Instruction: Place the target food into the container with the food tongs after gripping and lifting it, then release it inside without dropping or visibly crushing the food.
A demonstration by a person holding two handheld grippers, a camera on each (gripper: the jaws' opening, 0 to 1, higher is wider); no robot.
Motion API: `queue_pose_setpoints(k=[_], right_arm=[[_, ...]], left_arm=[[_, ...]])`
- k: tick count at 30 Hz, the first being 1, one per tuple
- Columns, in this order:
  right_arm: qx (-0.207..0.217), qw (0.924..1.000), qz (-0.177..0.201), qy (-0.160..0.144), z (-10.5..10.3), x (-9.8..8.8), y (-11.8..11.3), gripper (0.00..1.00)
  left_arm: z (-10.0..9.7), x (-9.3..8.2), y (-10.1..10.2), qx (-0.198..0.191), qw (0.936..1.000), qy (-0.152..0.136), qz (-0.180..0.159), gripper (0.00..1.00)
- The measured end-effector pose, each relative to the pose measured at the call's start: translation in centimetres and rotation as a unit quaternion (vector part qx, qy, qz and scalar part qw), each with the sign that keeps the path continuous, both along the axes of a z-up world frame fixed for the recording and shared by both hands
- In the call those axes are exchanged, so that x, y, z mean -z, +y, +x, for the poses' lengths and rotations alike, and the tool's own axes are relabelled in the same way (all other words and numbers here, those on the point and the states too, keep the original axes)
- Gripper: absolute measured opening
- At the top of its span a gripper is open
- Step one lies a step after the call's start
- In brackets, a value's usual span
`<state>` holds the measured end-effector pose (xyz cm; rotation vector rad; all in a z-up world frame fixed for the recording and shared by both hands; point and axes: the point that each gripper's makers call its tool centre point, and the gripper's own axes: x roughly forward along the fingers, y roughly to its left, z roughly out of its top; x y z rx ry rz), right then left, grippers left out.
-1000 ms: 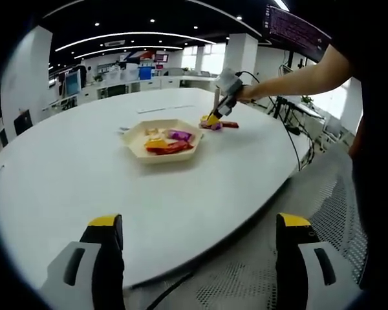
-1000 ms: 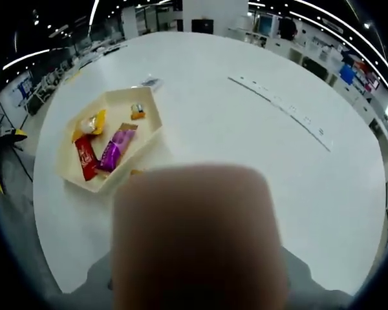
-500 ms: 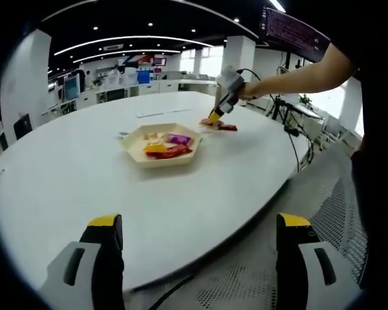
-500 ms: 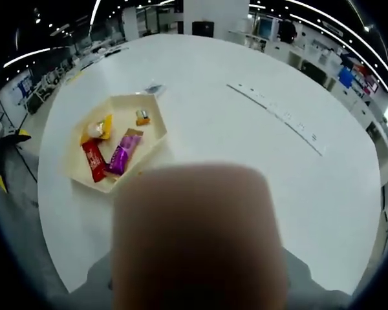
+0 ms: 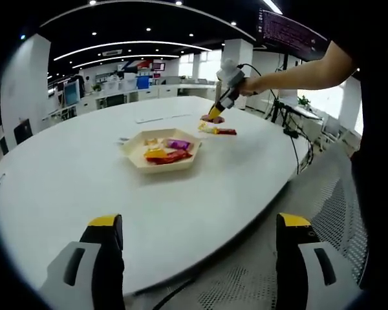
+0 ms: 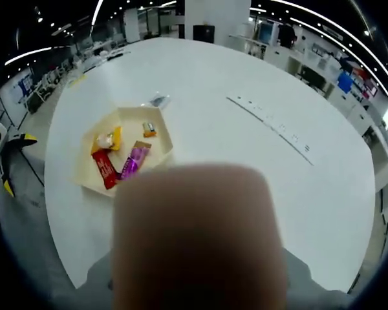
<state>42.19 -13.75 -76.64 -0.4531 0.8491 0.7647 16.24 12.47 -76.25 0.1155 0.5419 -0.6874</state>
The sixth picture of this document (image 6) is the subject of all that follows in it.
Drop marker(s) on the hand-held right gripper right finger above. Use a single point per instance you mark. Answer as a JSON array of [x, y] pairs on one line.
[[307, 290]]

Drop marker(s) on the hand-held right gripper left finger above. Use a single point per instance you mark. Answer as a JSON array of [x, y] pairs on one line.
[[98, 284]]

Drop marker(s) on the yellow food packet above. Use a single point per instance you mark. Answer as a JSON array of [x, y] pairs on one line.
[[105, 140]]

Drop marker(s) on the red food bar packet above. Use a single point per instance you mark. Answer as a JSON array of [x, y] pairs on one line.
[[105, 169]]

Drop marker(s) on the beige food tongs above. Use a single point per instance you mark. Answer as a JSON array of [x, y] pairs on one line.
[[197, 242]]

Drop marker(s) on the cream hexagonal container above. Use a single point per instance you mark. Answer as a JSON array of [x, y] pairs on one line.
[[129, 127]]

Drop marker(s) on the purple food packet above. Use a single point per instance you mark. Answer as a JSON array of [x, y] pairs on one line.
[[134, 161]]

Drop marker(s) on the small gold food candy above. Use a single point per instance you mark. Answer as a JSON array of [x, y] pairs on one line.
[[149, 129]]

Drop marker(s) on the row of white desk chairs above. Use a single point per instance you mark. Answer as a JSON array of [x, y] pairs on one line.
[[45, 85]]

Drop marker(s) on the yellow sheet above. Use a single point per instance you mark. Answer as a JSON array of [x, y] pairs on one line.
[[77, 82]]

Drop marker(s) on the pile of clear plastic bags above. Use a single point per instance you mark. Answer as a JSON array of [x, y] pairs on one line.
[[100, 55]]

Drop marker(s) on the clear plastic bag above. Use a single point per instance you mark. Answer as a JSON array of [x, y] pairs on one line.
[[156, 100]]

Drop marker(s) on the white table outlet strip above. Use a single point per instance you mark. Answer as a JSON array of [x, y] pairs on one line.
[[271, 124]]

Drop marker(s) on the long white counter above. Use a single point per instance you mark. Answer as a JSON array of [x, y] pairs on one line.
[[355, 111]]

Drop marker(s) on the blue storage box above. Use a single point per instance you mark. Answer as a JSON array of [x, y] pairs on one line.
[[345, 81]]

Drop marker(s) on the black floor cabinet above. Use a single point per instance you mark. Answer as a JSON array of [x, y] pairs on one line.
[[203, 33]]

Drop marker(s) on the light blue display stand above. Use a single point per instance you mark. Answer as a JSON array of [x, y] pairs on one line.
[[266, 34]]

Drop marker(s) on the blue wall poster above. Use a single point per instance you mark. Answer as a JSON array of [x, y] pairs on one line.
[[25, 86]]

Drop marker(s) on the red white wall banner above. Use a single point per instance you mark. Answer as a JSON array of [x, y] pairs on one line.
[[365, 82]]

